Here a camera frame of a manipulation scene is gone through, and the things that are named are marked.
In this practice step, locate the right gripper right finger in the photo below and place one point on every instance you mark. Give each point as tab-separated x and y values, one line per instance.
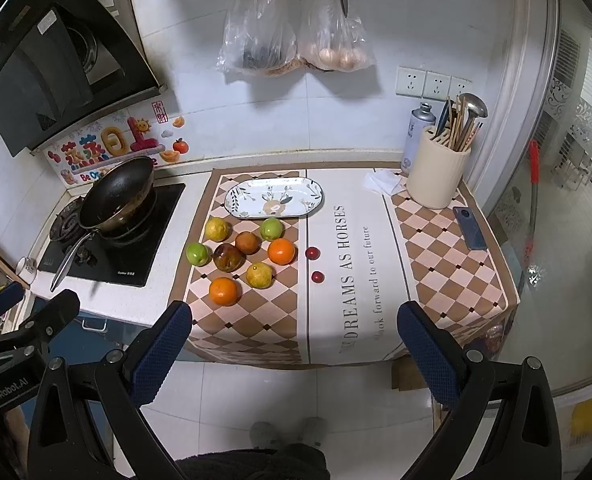
464	385

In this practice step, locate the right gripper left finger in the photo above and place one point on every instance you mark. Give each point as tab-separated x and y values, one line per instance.
132	379

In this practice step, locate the bright orange front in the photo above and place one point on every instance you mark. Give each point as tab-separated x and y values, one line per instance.
224	292

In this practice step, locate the bright orange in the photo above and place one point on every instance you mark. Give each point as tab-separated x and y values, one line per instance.
281	251
224	292

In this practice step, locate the green apple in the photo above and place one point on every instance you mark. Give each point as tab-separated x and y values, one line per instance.
271	229
197	254

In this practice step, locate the dark red apple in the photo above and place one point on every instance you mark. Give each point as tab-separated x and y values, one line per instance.
228	258

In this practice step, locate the yellow lemon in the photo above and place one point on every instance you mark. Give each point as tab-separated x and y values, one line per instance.
217	229
259	275

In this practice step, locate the red cherry tomato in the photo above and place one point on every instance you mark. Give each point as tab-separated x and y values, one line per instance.
317	277
313	253

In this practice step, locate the brownish orange fruit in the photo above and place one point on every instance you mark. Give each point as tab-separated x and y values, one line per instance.
247	243

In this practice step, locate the black frying pan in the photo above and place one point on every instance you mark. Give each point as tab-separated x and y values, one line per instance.
110	202

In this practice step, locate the grey slippers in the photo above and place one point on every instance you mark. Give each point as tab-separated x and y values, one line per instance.
311	431

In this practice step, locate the dark blue smartphone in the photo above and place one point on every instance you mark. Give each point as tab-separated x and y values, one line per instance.
471	232

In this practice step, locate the checkered tablecloth with text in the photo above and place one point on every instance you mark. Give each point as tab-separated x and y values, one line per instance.
376	252

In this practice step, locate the beige utensil holder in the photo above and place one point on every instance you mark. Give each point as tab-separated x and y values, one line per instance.
436	172

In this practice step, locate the white crumpled tissue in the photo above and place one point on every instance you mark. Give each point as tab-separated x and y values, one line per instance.
384	182

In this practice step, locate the oval patterned glass plate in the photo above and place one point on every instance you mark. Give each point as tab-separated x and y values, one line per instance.
280	198

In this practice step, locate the bundle of chopsticks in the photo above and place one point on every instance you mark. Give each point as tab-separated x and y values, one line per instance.
450	124

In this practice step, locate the black range hood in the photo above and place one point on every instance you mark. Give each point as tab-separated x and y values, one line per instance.
63	63

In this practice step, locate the grey spray can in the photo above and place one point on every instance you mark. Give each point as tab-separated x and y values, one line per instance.
421	117

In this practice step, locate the metal ladle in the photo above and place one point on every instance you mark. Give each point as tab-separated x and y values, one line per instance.
474	107

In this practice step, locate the plastic bag dark contents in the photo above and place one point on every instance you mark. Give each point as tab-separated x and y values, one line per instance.
258	39

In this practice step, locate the plastic bag with eggs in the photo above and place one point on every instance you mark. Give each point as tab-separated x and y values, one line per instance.
331	39

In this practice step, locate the red handled mop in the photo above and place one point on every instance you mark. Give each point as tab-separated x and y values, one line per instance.
534	165

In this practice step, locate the colourful wall sticker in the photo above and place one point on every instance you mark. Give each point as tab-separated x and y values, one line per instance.
146	129

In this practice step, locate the white wall socket strip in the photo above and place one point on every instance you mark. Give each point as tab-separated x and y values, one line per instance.
425	84

